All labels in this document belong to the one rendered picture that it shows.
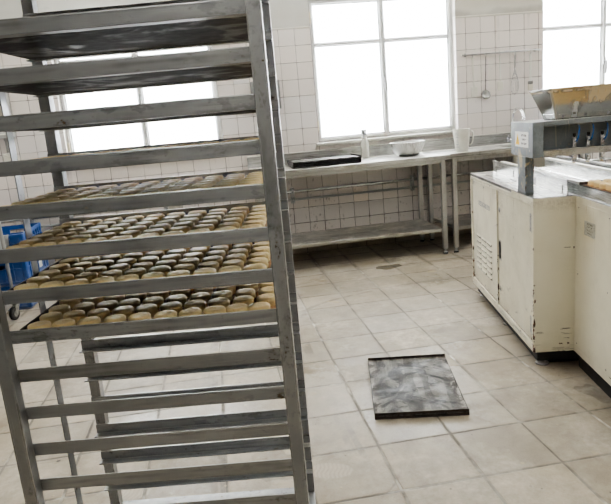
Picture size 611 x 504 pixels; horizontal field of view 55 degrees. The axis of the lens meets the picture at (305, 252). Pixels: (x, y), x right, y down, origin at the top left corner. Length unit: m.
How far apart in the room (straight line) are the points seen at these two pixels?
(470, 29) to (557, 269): 3.66
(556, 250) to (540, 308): 0.29
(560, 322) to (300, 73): 3.57
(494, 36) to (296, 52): 1.94
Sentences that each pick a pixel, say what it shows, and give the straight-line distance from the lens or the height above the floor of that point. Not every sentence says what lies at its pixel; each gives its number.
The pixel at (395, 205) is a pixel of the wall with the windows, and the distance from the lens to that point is 5.99.
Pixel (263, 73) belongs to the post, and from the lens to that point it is 1.20.
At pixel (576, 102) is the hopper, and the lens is 3.00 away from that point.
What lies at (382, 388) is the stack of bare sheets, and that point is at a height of 0.02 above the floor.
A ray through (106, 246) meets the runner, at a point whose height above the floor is 1.05.
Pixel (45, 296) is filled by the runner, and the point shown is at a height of 0.96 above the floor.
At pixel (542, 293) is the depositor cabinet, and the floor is 0.38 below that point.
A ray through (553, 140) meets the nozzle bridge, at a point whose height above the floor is 1.09.
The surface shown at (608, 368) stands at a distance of 2.83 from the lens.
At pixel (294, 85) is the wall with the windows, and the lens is 5.73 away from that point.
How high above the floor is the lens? 1.28
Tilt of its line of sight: 12 degrees down
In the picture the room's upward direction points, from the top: 5 degrees counter-clockwise
